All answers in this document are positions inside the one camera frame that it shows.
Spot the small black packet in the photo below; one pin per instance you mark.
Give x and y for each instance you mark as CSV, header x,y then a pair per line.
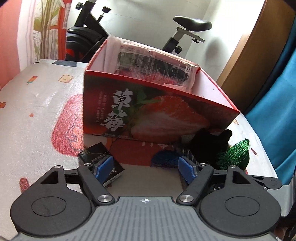
x,y
101,163

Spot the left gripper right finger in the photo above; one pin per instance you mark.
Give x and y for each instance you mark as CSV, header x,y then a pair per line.
x,y
229,202

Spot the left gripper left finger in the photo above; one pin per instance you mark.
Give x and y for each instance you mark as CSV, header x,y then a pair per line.
x,y
59,202

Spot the red strawberry cardboard box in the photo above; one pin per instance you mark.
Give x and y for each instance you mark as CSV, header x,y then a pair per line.
x,y
124,107

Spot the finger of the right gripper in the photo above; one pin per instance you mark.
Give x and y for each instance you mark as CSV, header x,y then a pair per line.
x,y
268,182

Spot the black exercise bike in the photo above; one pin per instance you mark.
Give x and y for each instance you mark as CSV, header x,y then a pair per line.
x,y
87,35

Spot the wooden cabinet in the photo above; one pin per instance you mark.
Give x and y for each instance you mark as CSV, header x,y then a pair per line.
x,y
256,54

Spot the black glove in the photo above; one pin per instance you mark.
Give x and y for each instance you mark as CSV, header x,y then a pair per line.
x,y
206,147

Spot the blue fabric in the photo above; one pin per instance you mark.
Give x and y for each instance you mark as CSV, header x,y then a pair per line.
x,y
272,115

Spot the clear plastic packaged garment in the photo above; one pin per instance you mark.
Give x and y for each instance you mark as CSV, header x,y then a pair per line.
x,y
132,59

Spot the cartoon printed table mat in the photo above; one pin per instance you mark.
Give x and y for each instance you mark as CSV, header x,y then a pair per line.
x,y
42,127

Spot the green tassel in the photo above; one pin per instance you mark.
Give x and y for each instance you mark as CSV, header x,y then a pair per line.
x,y
236,155

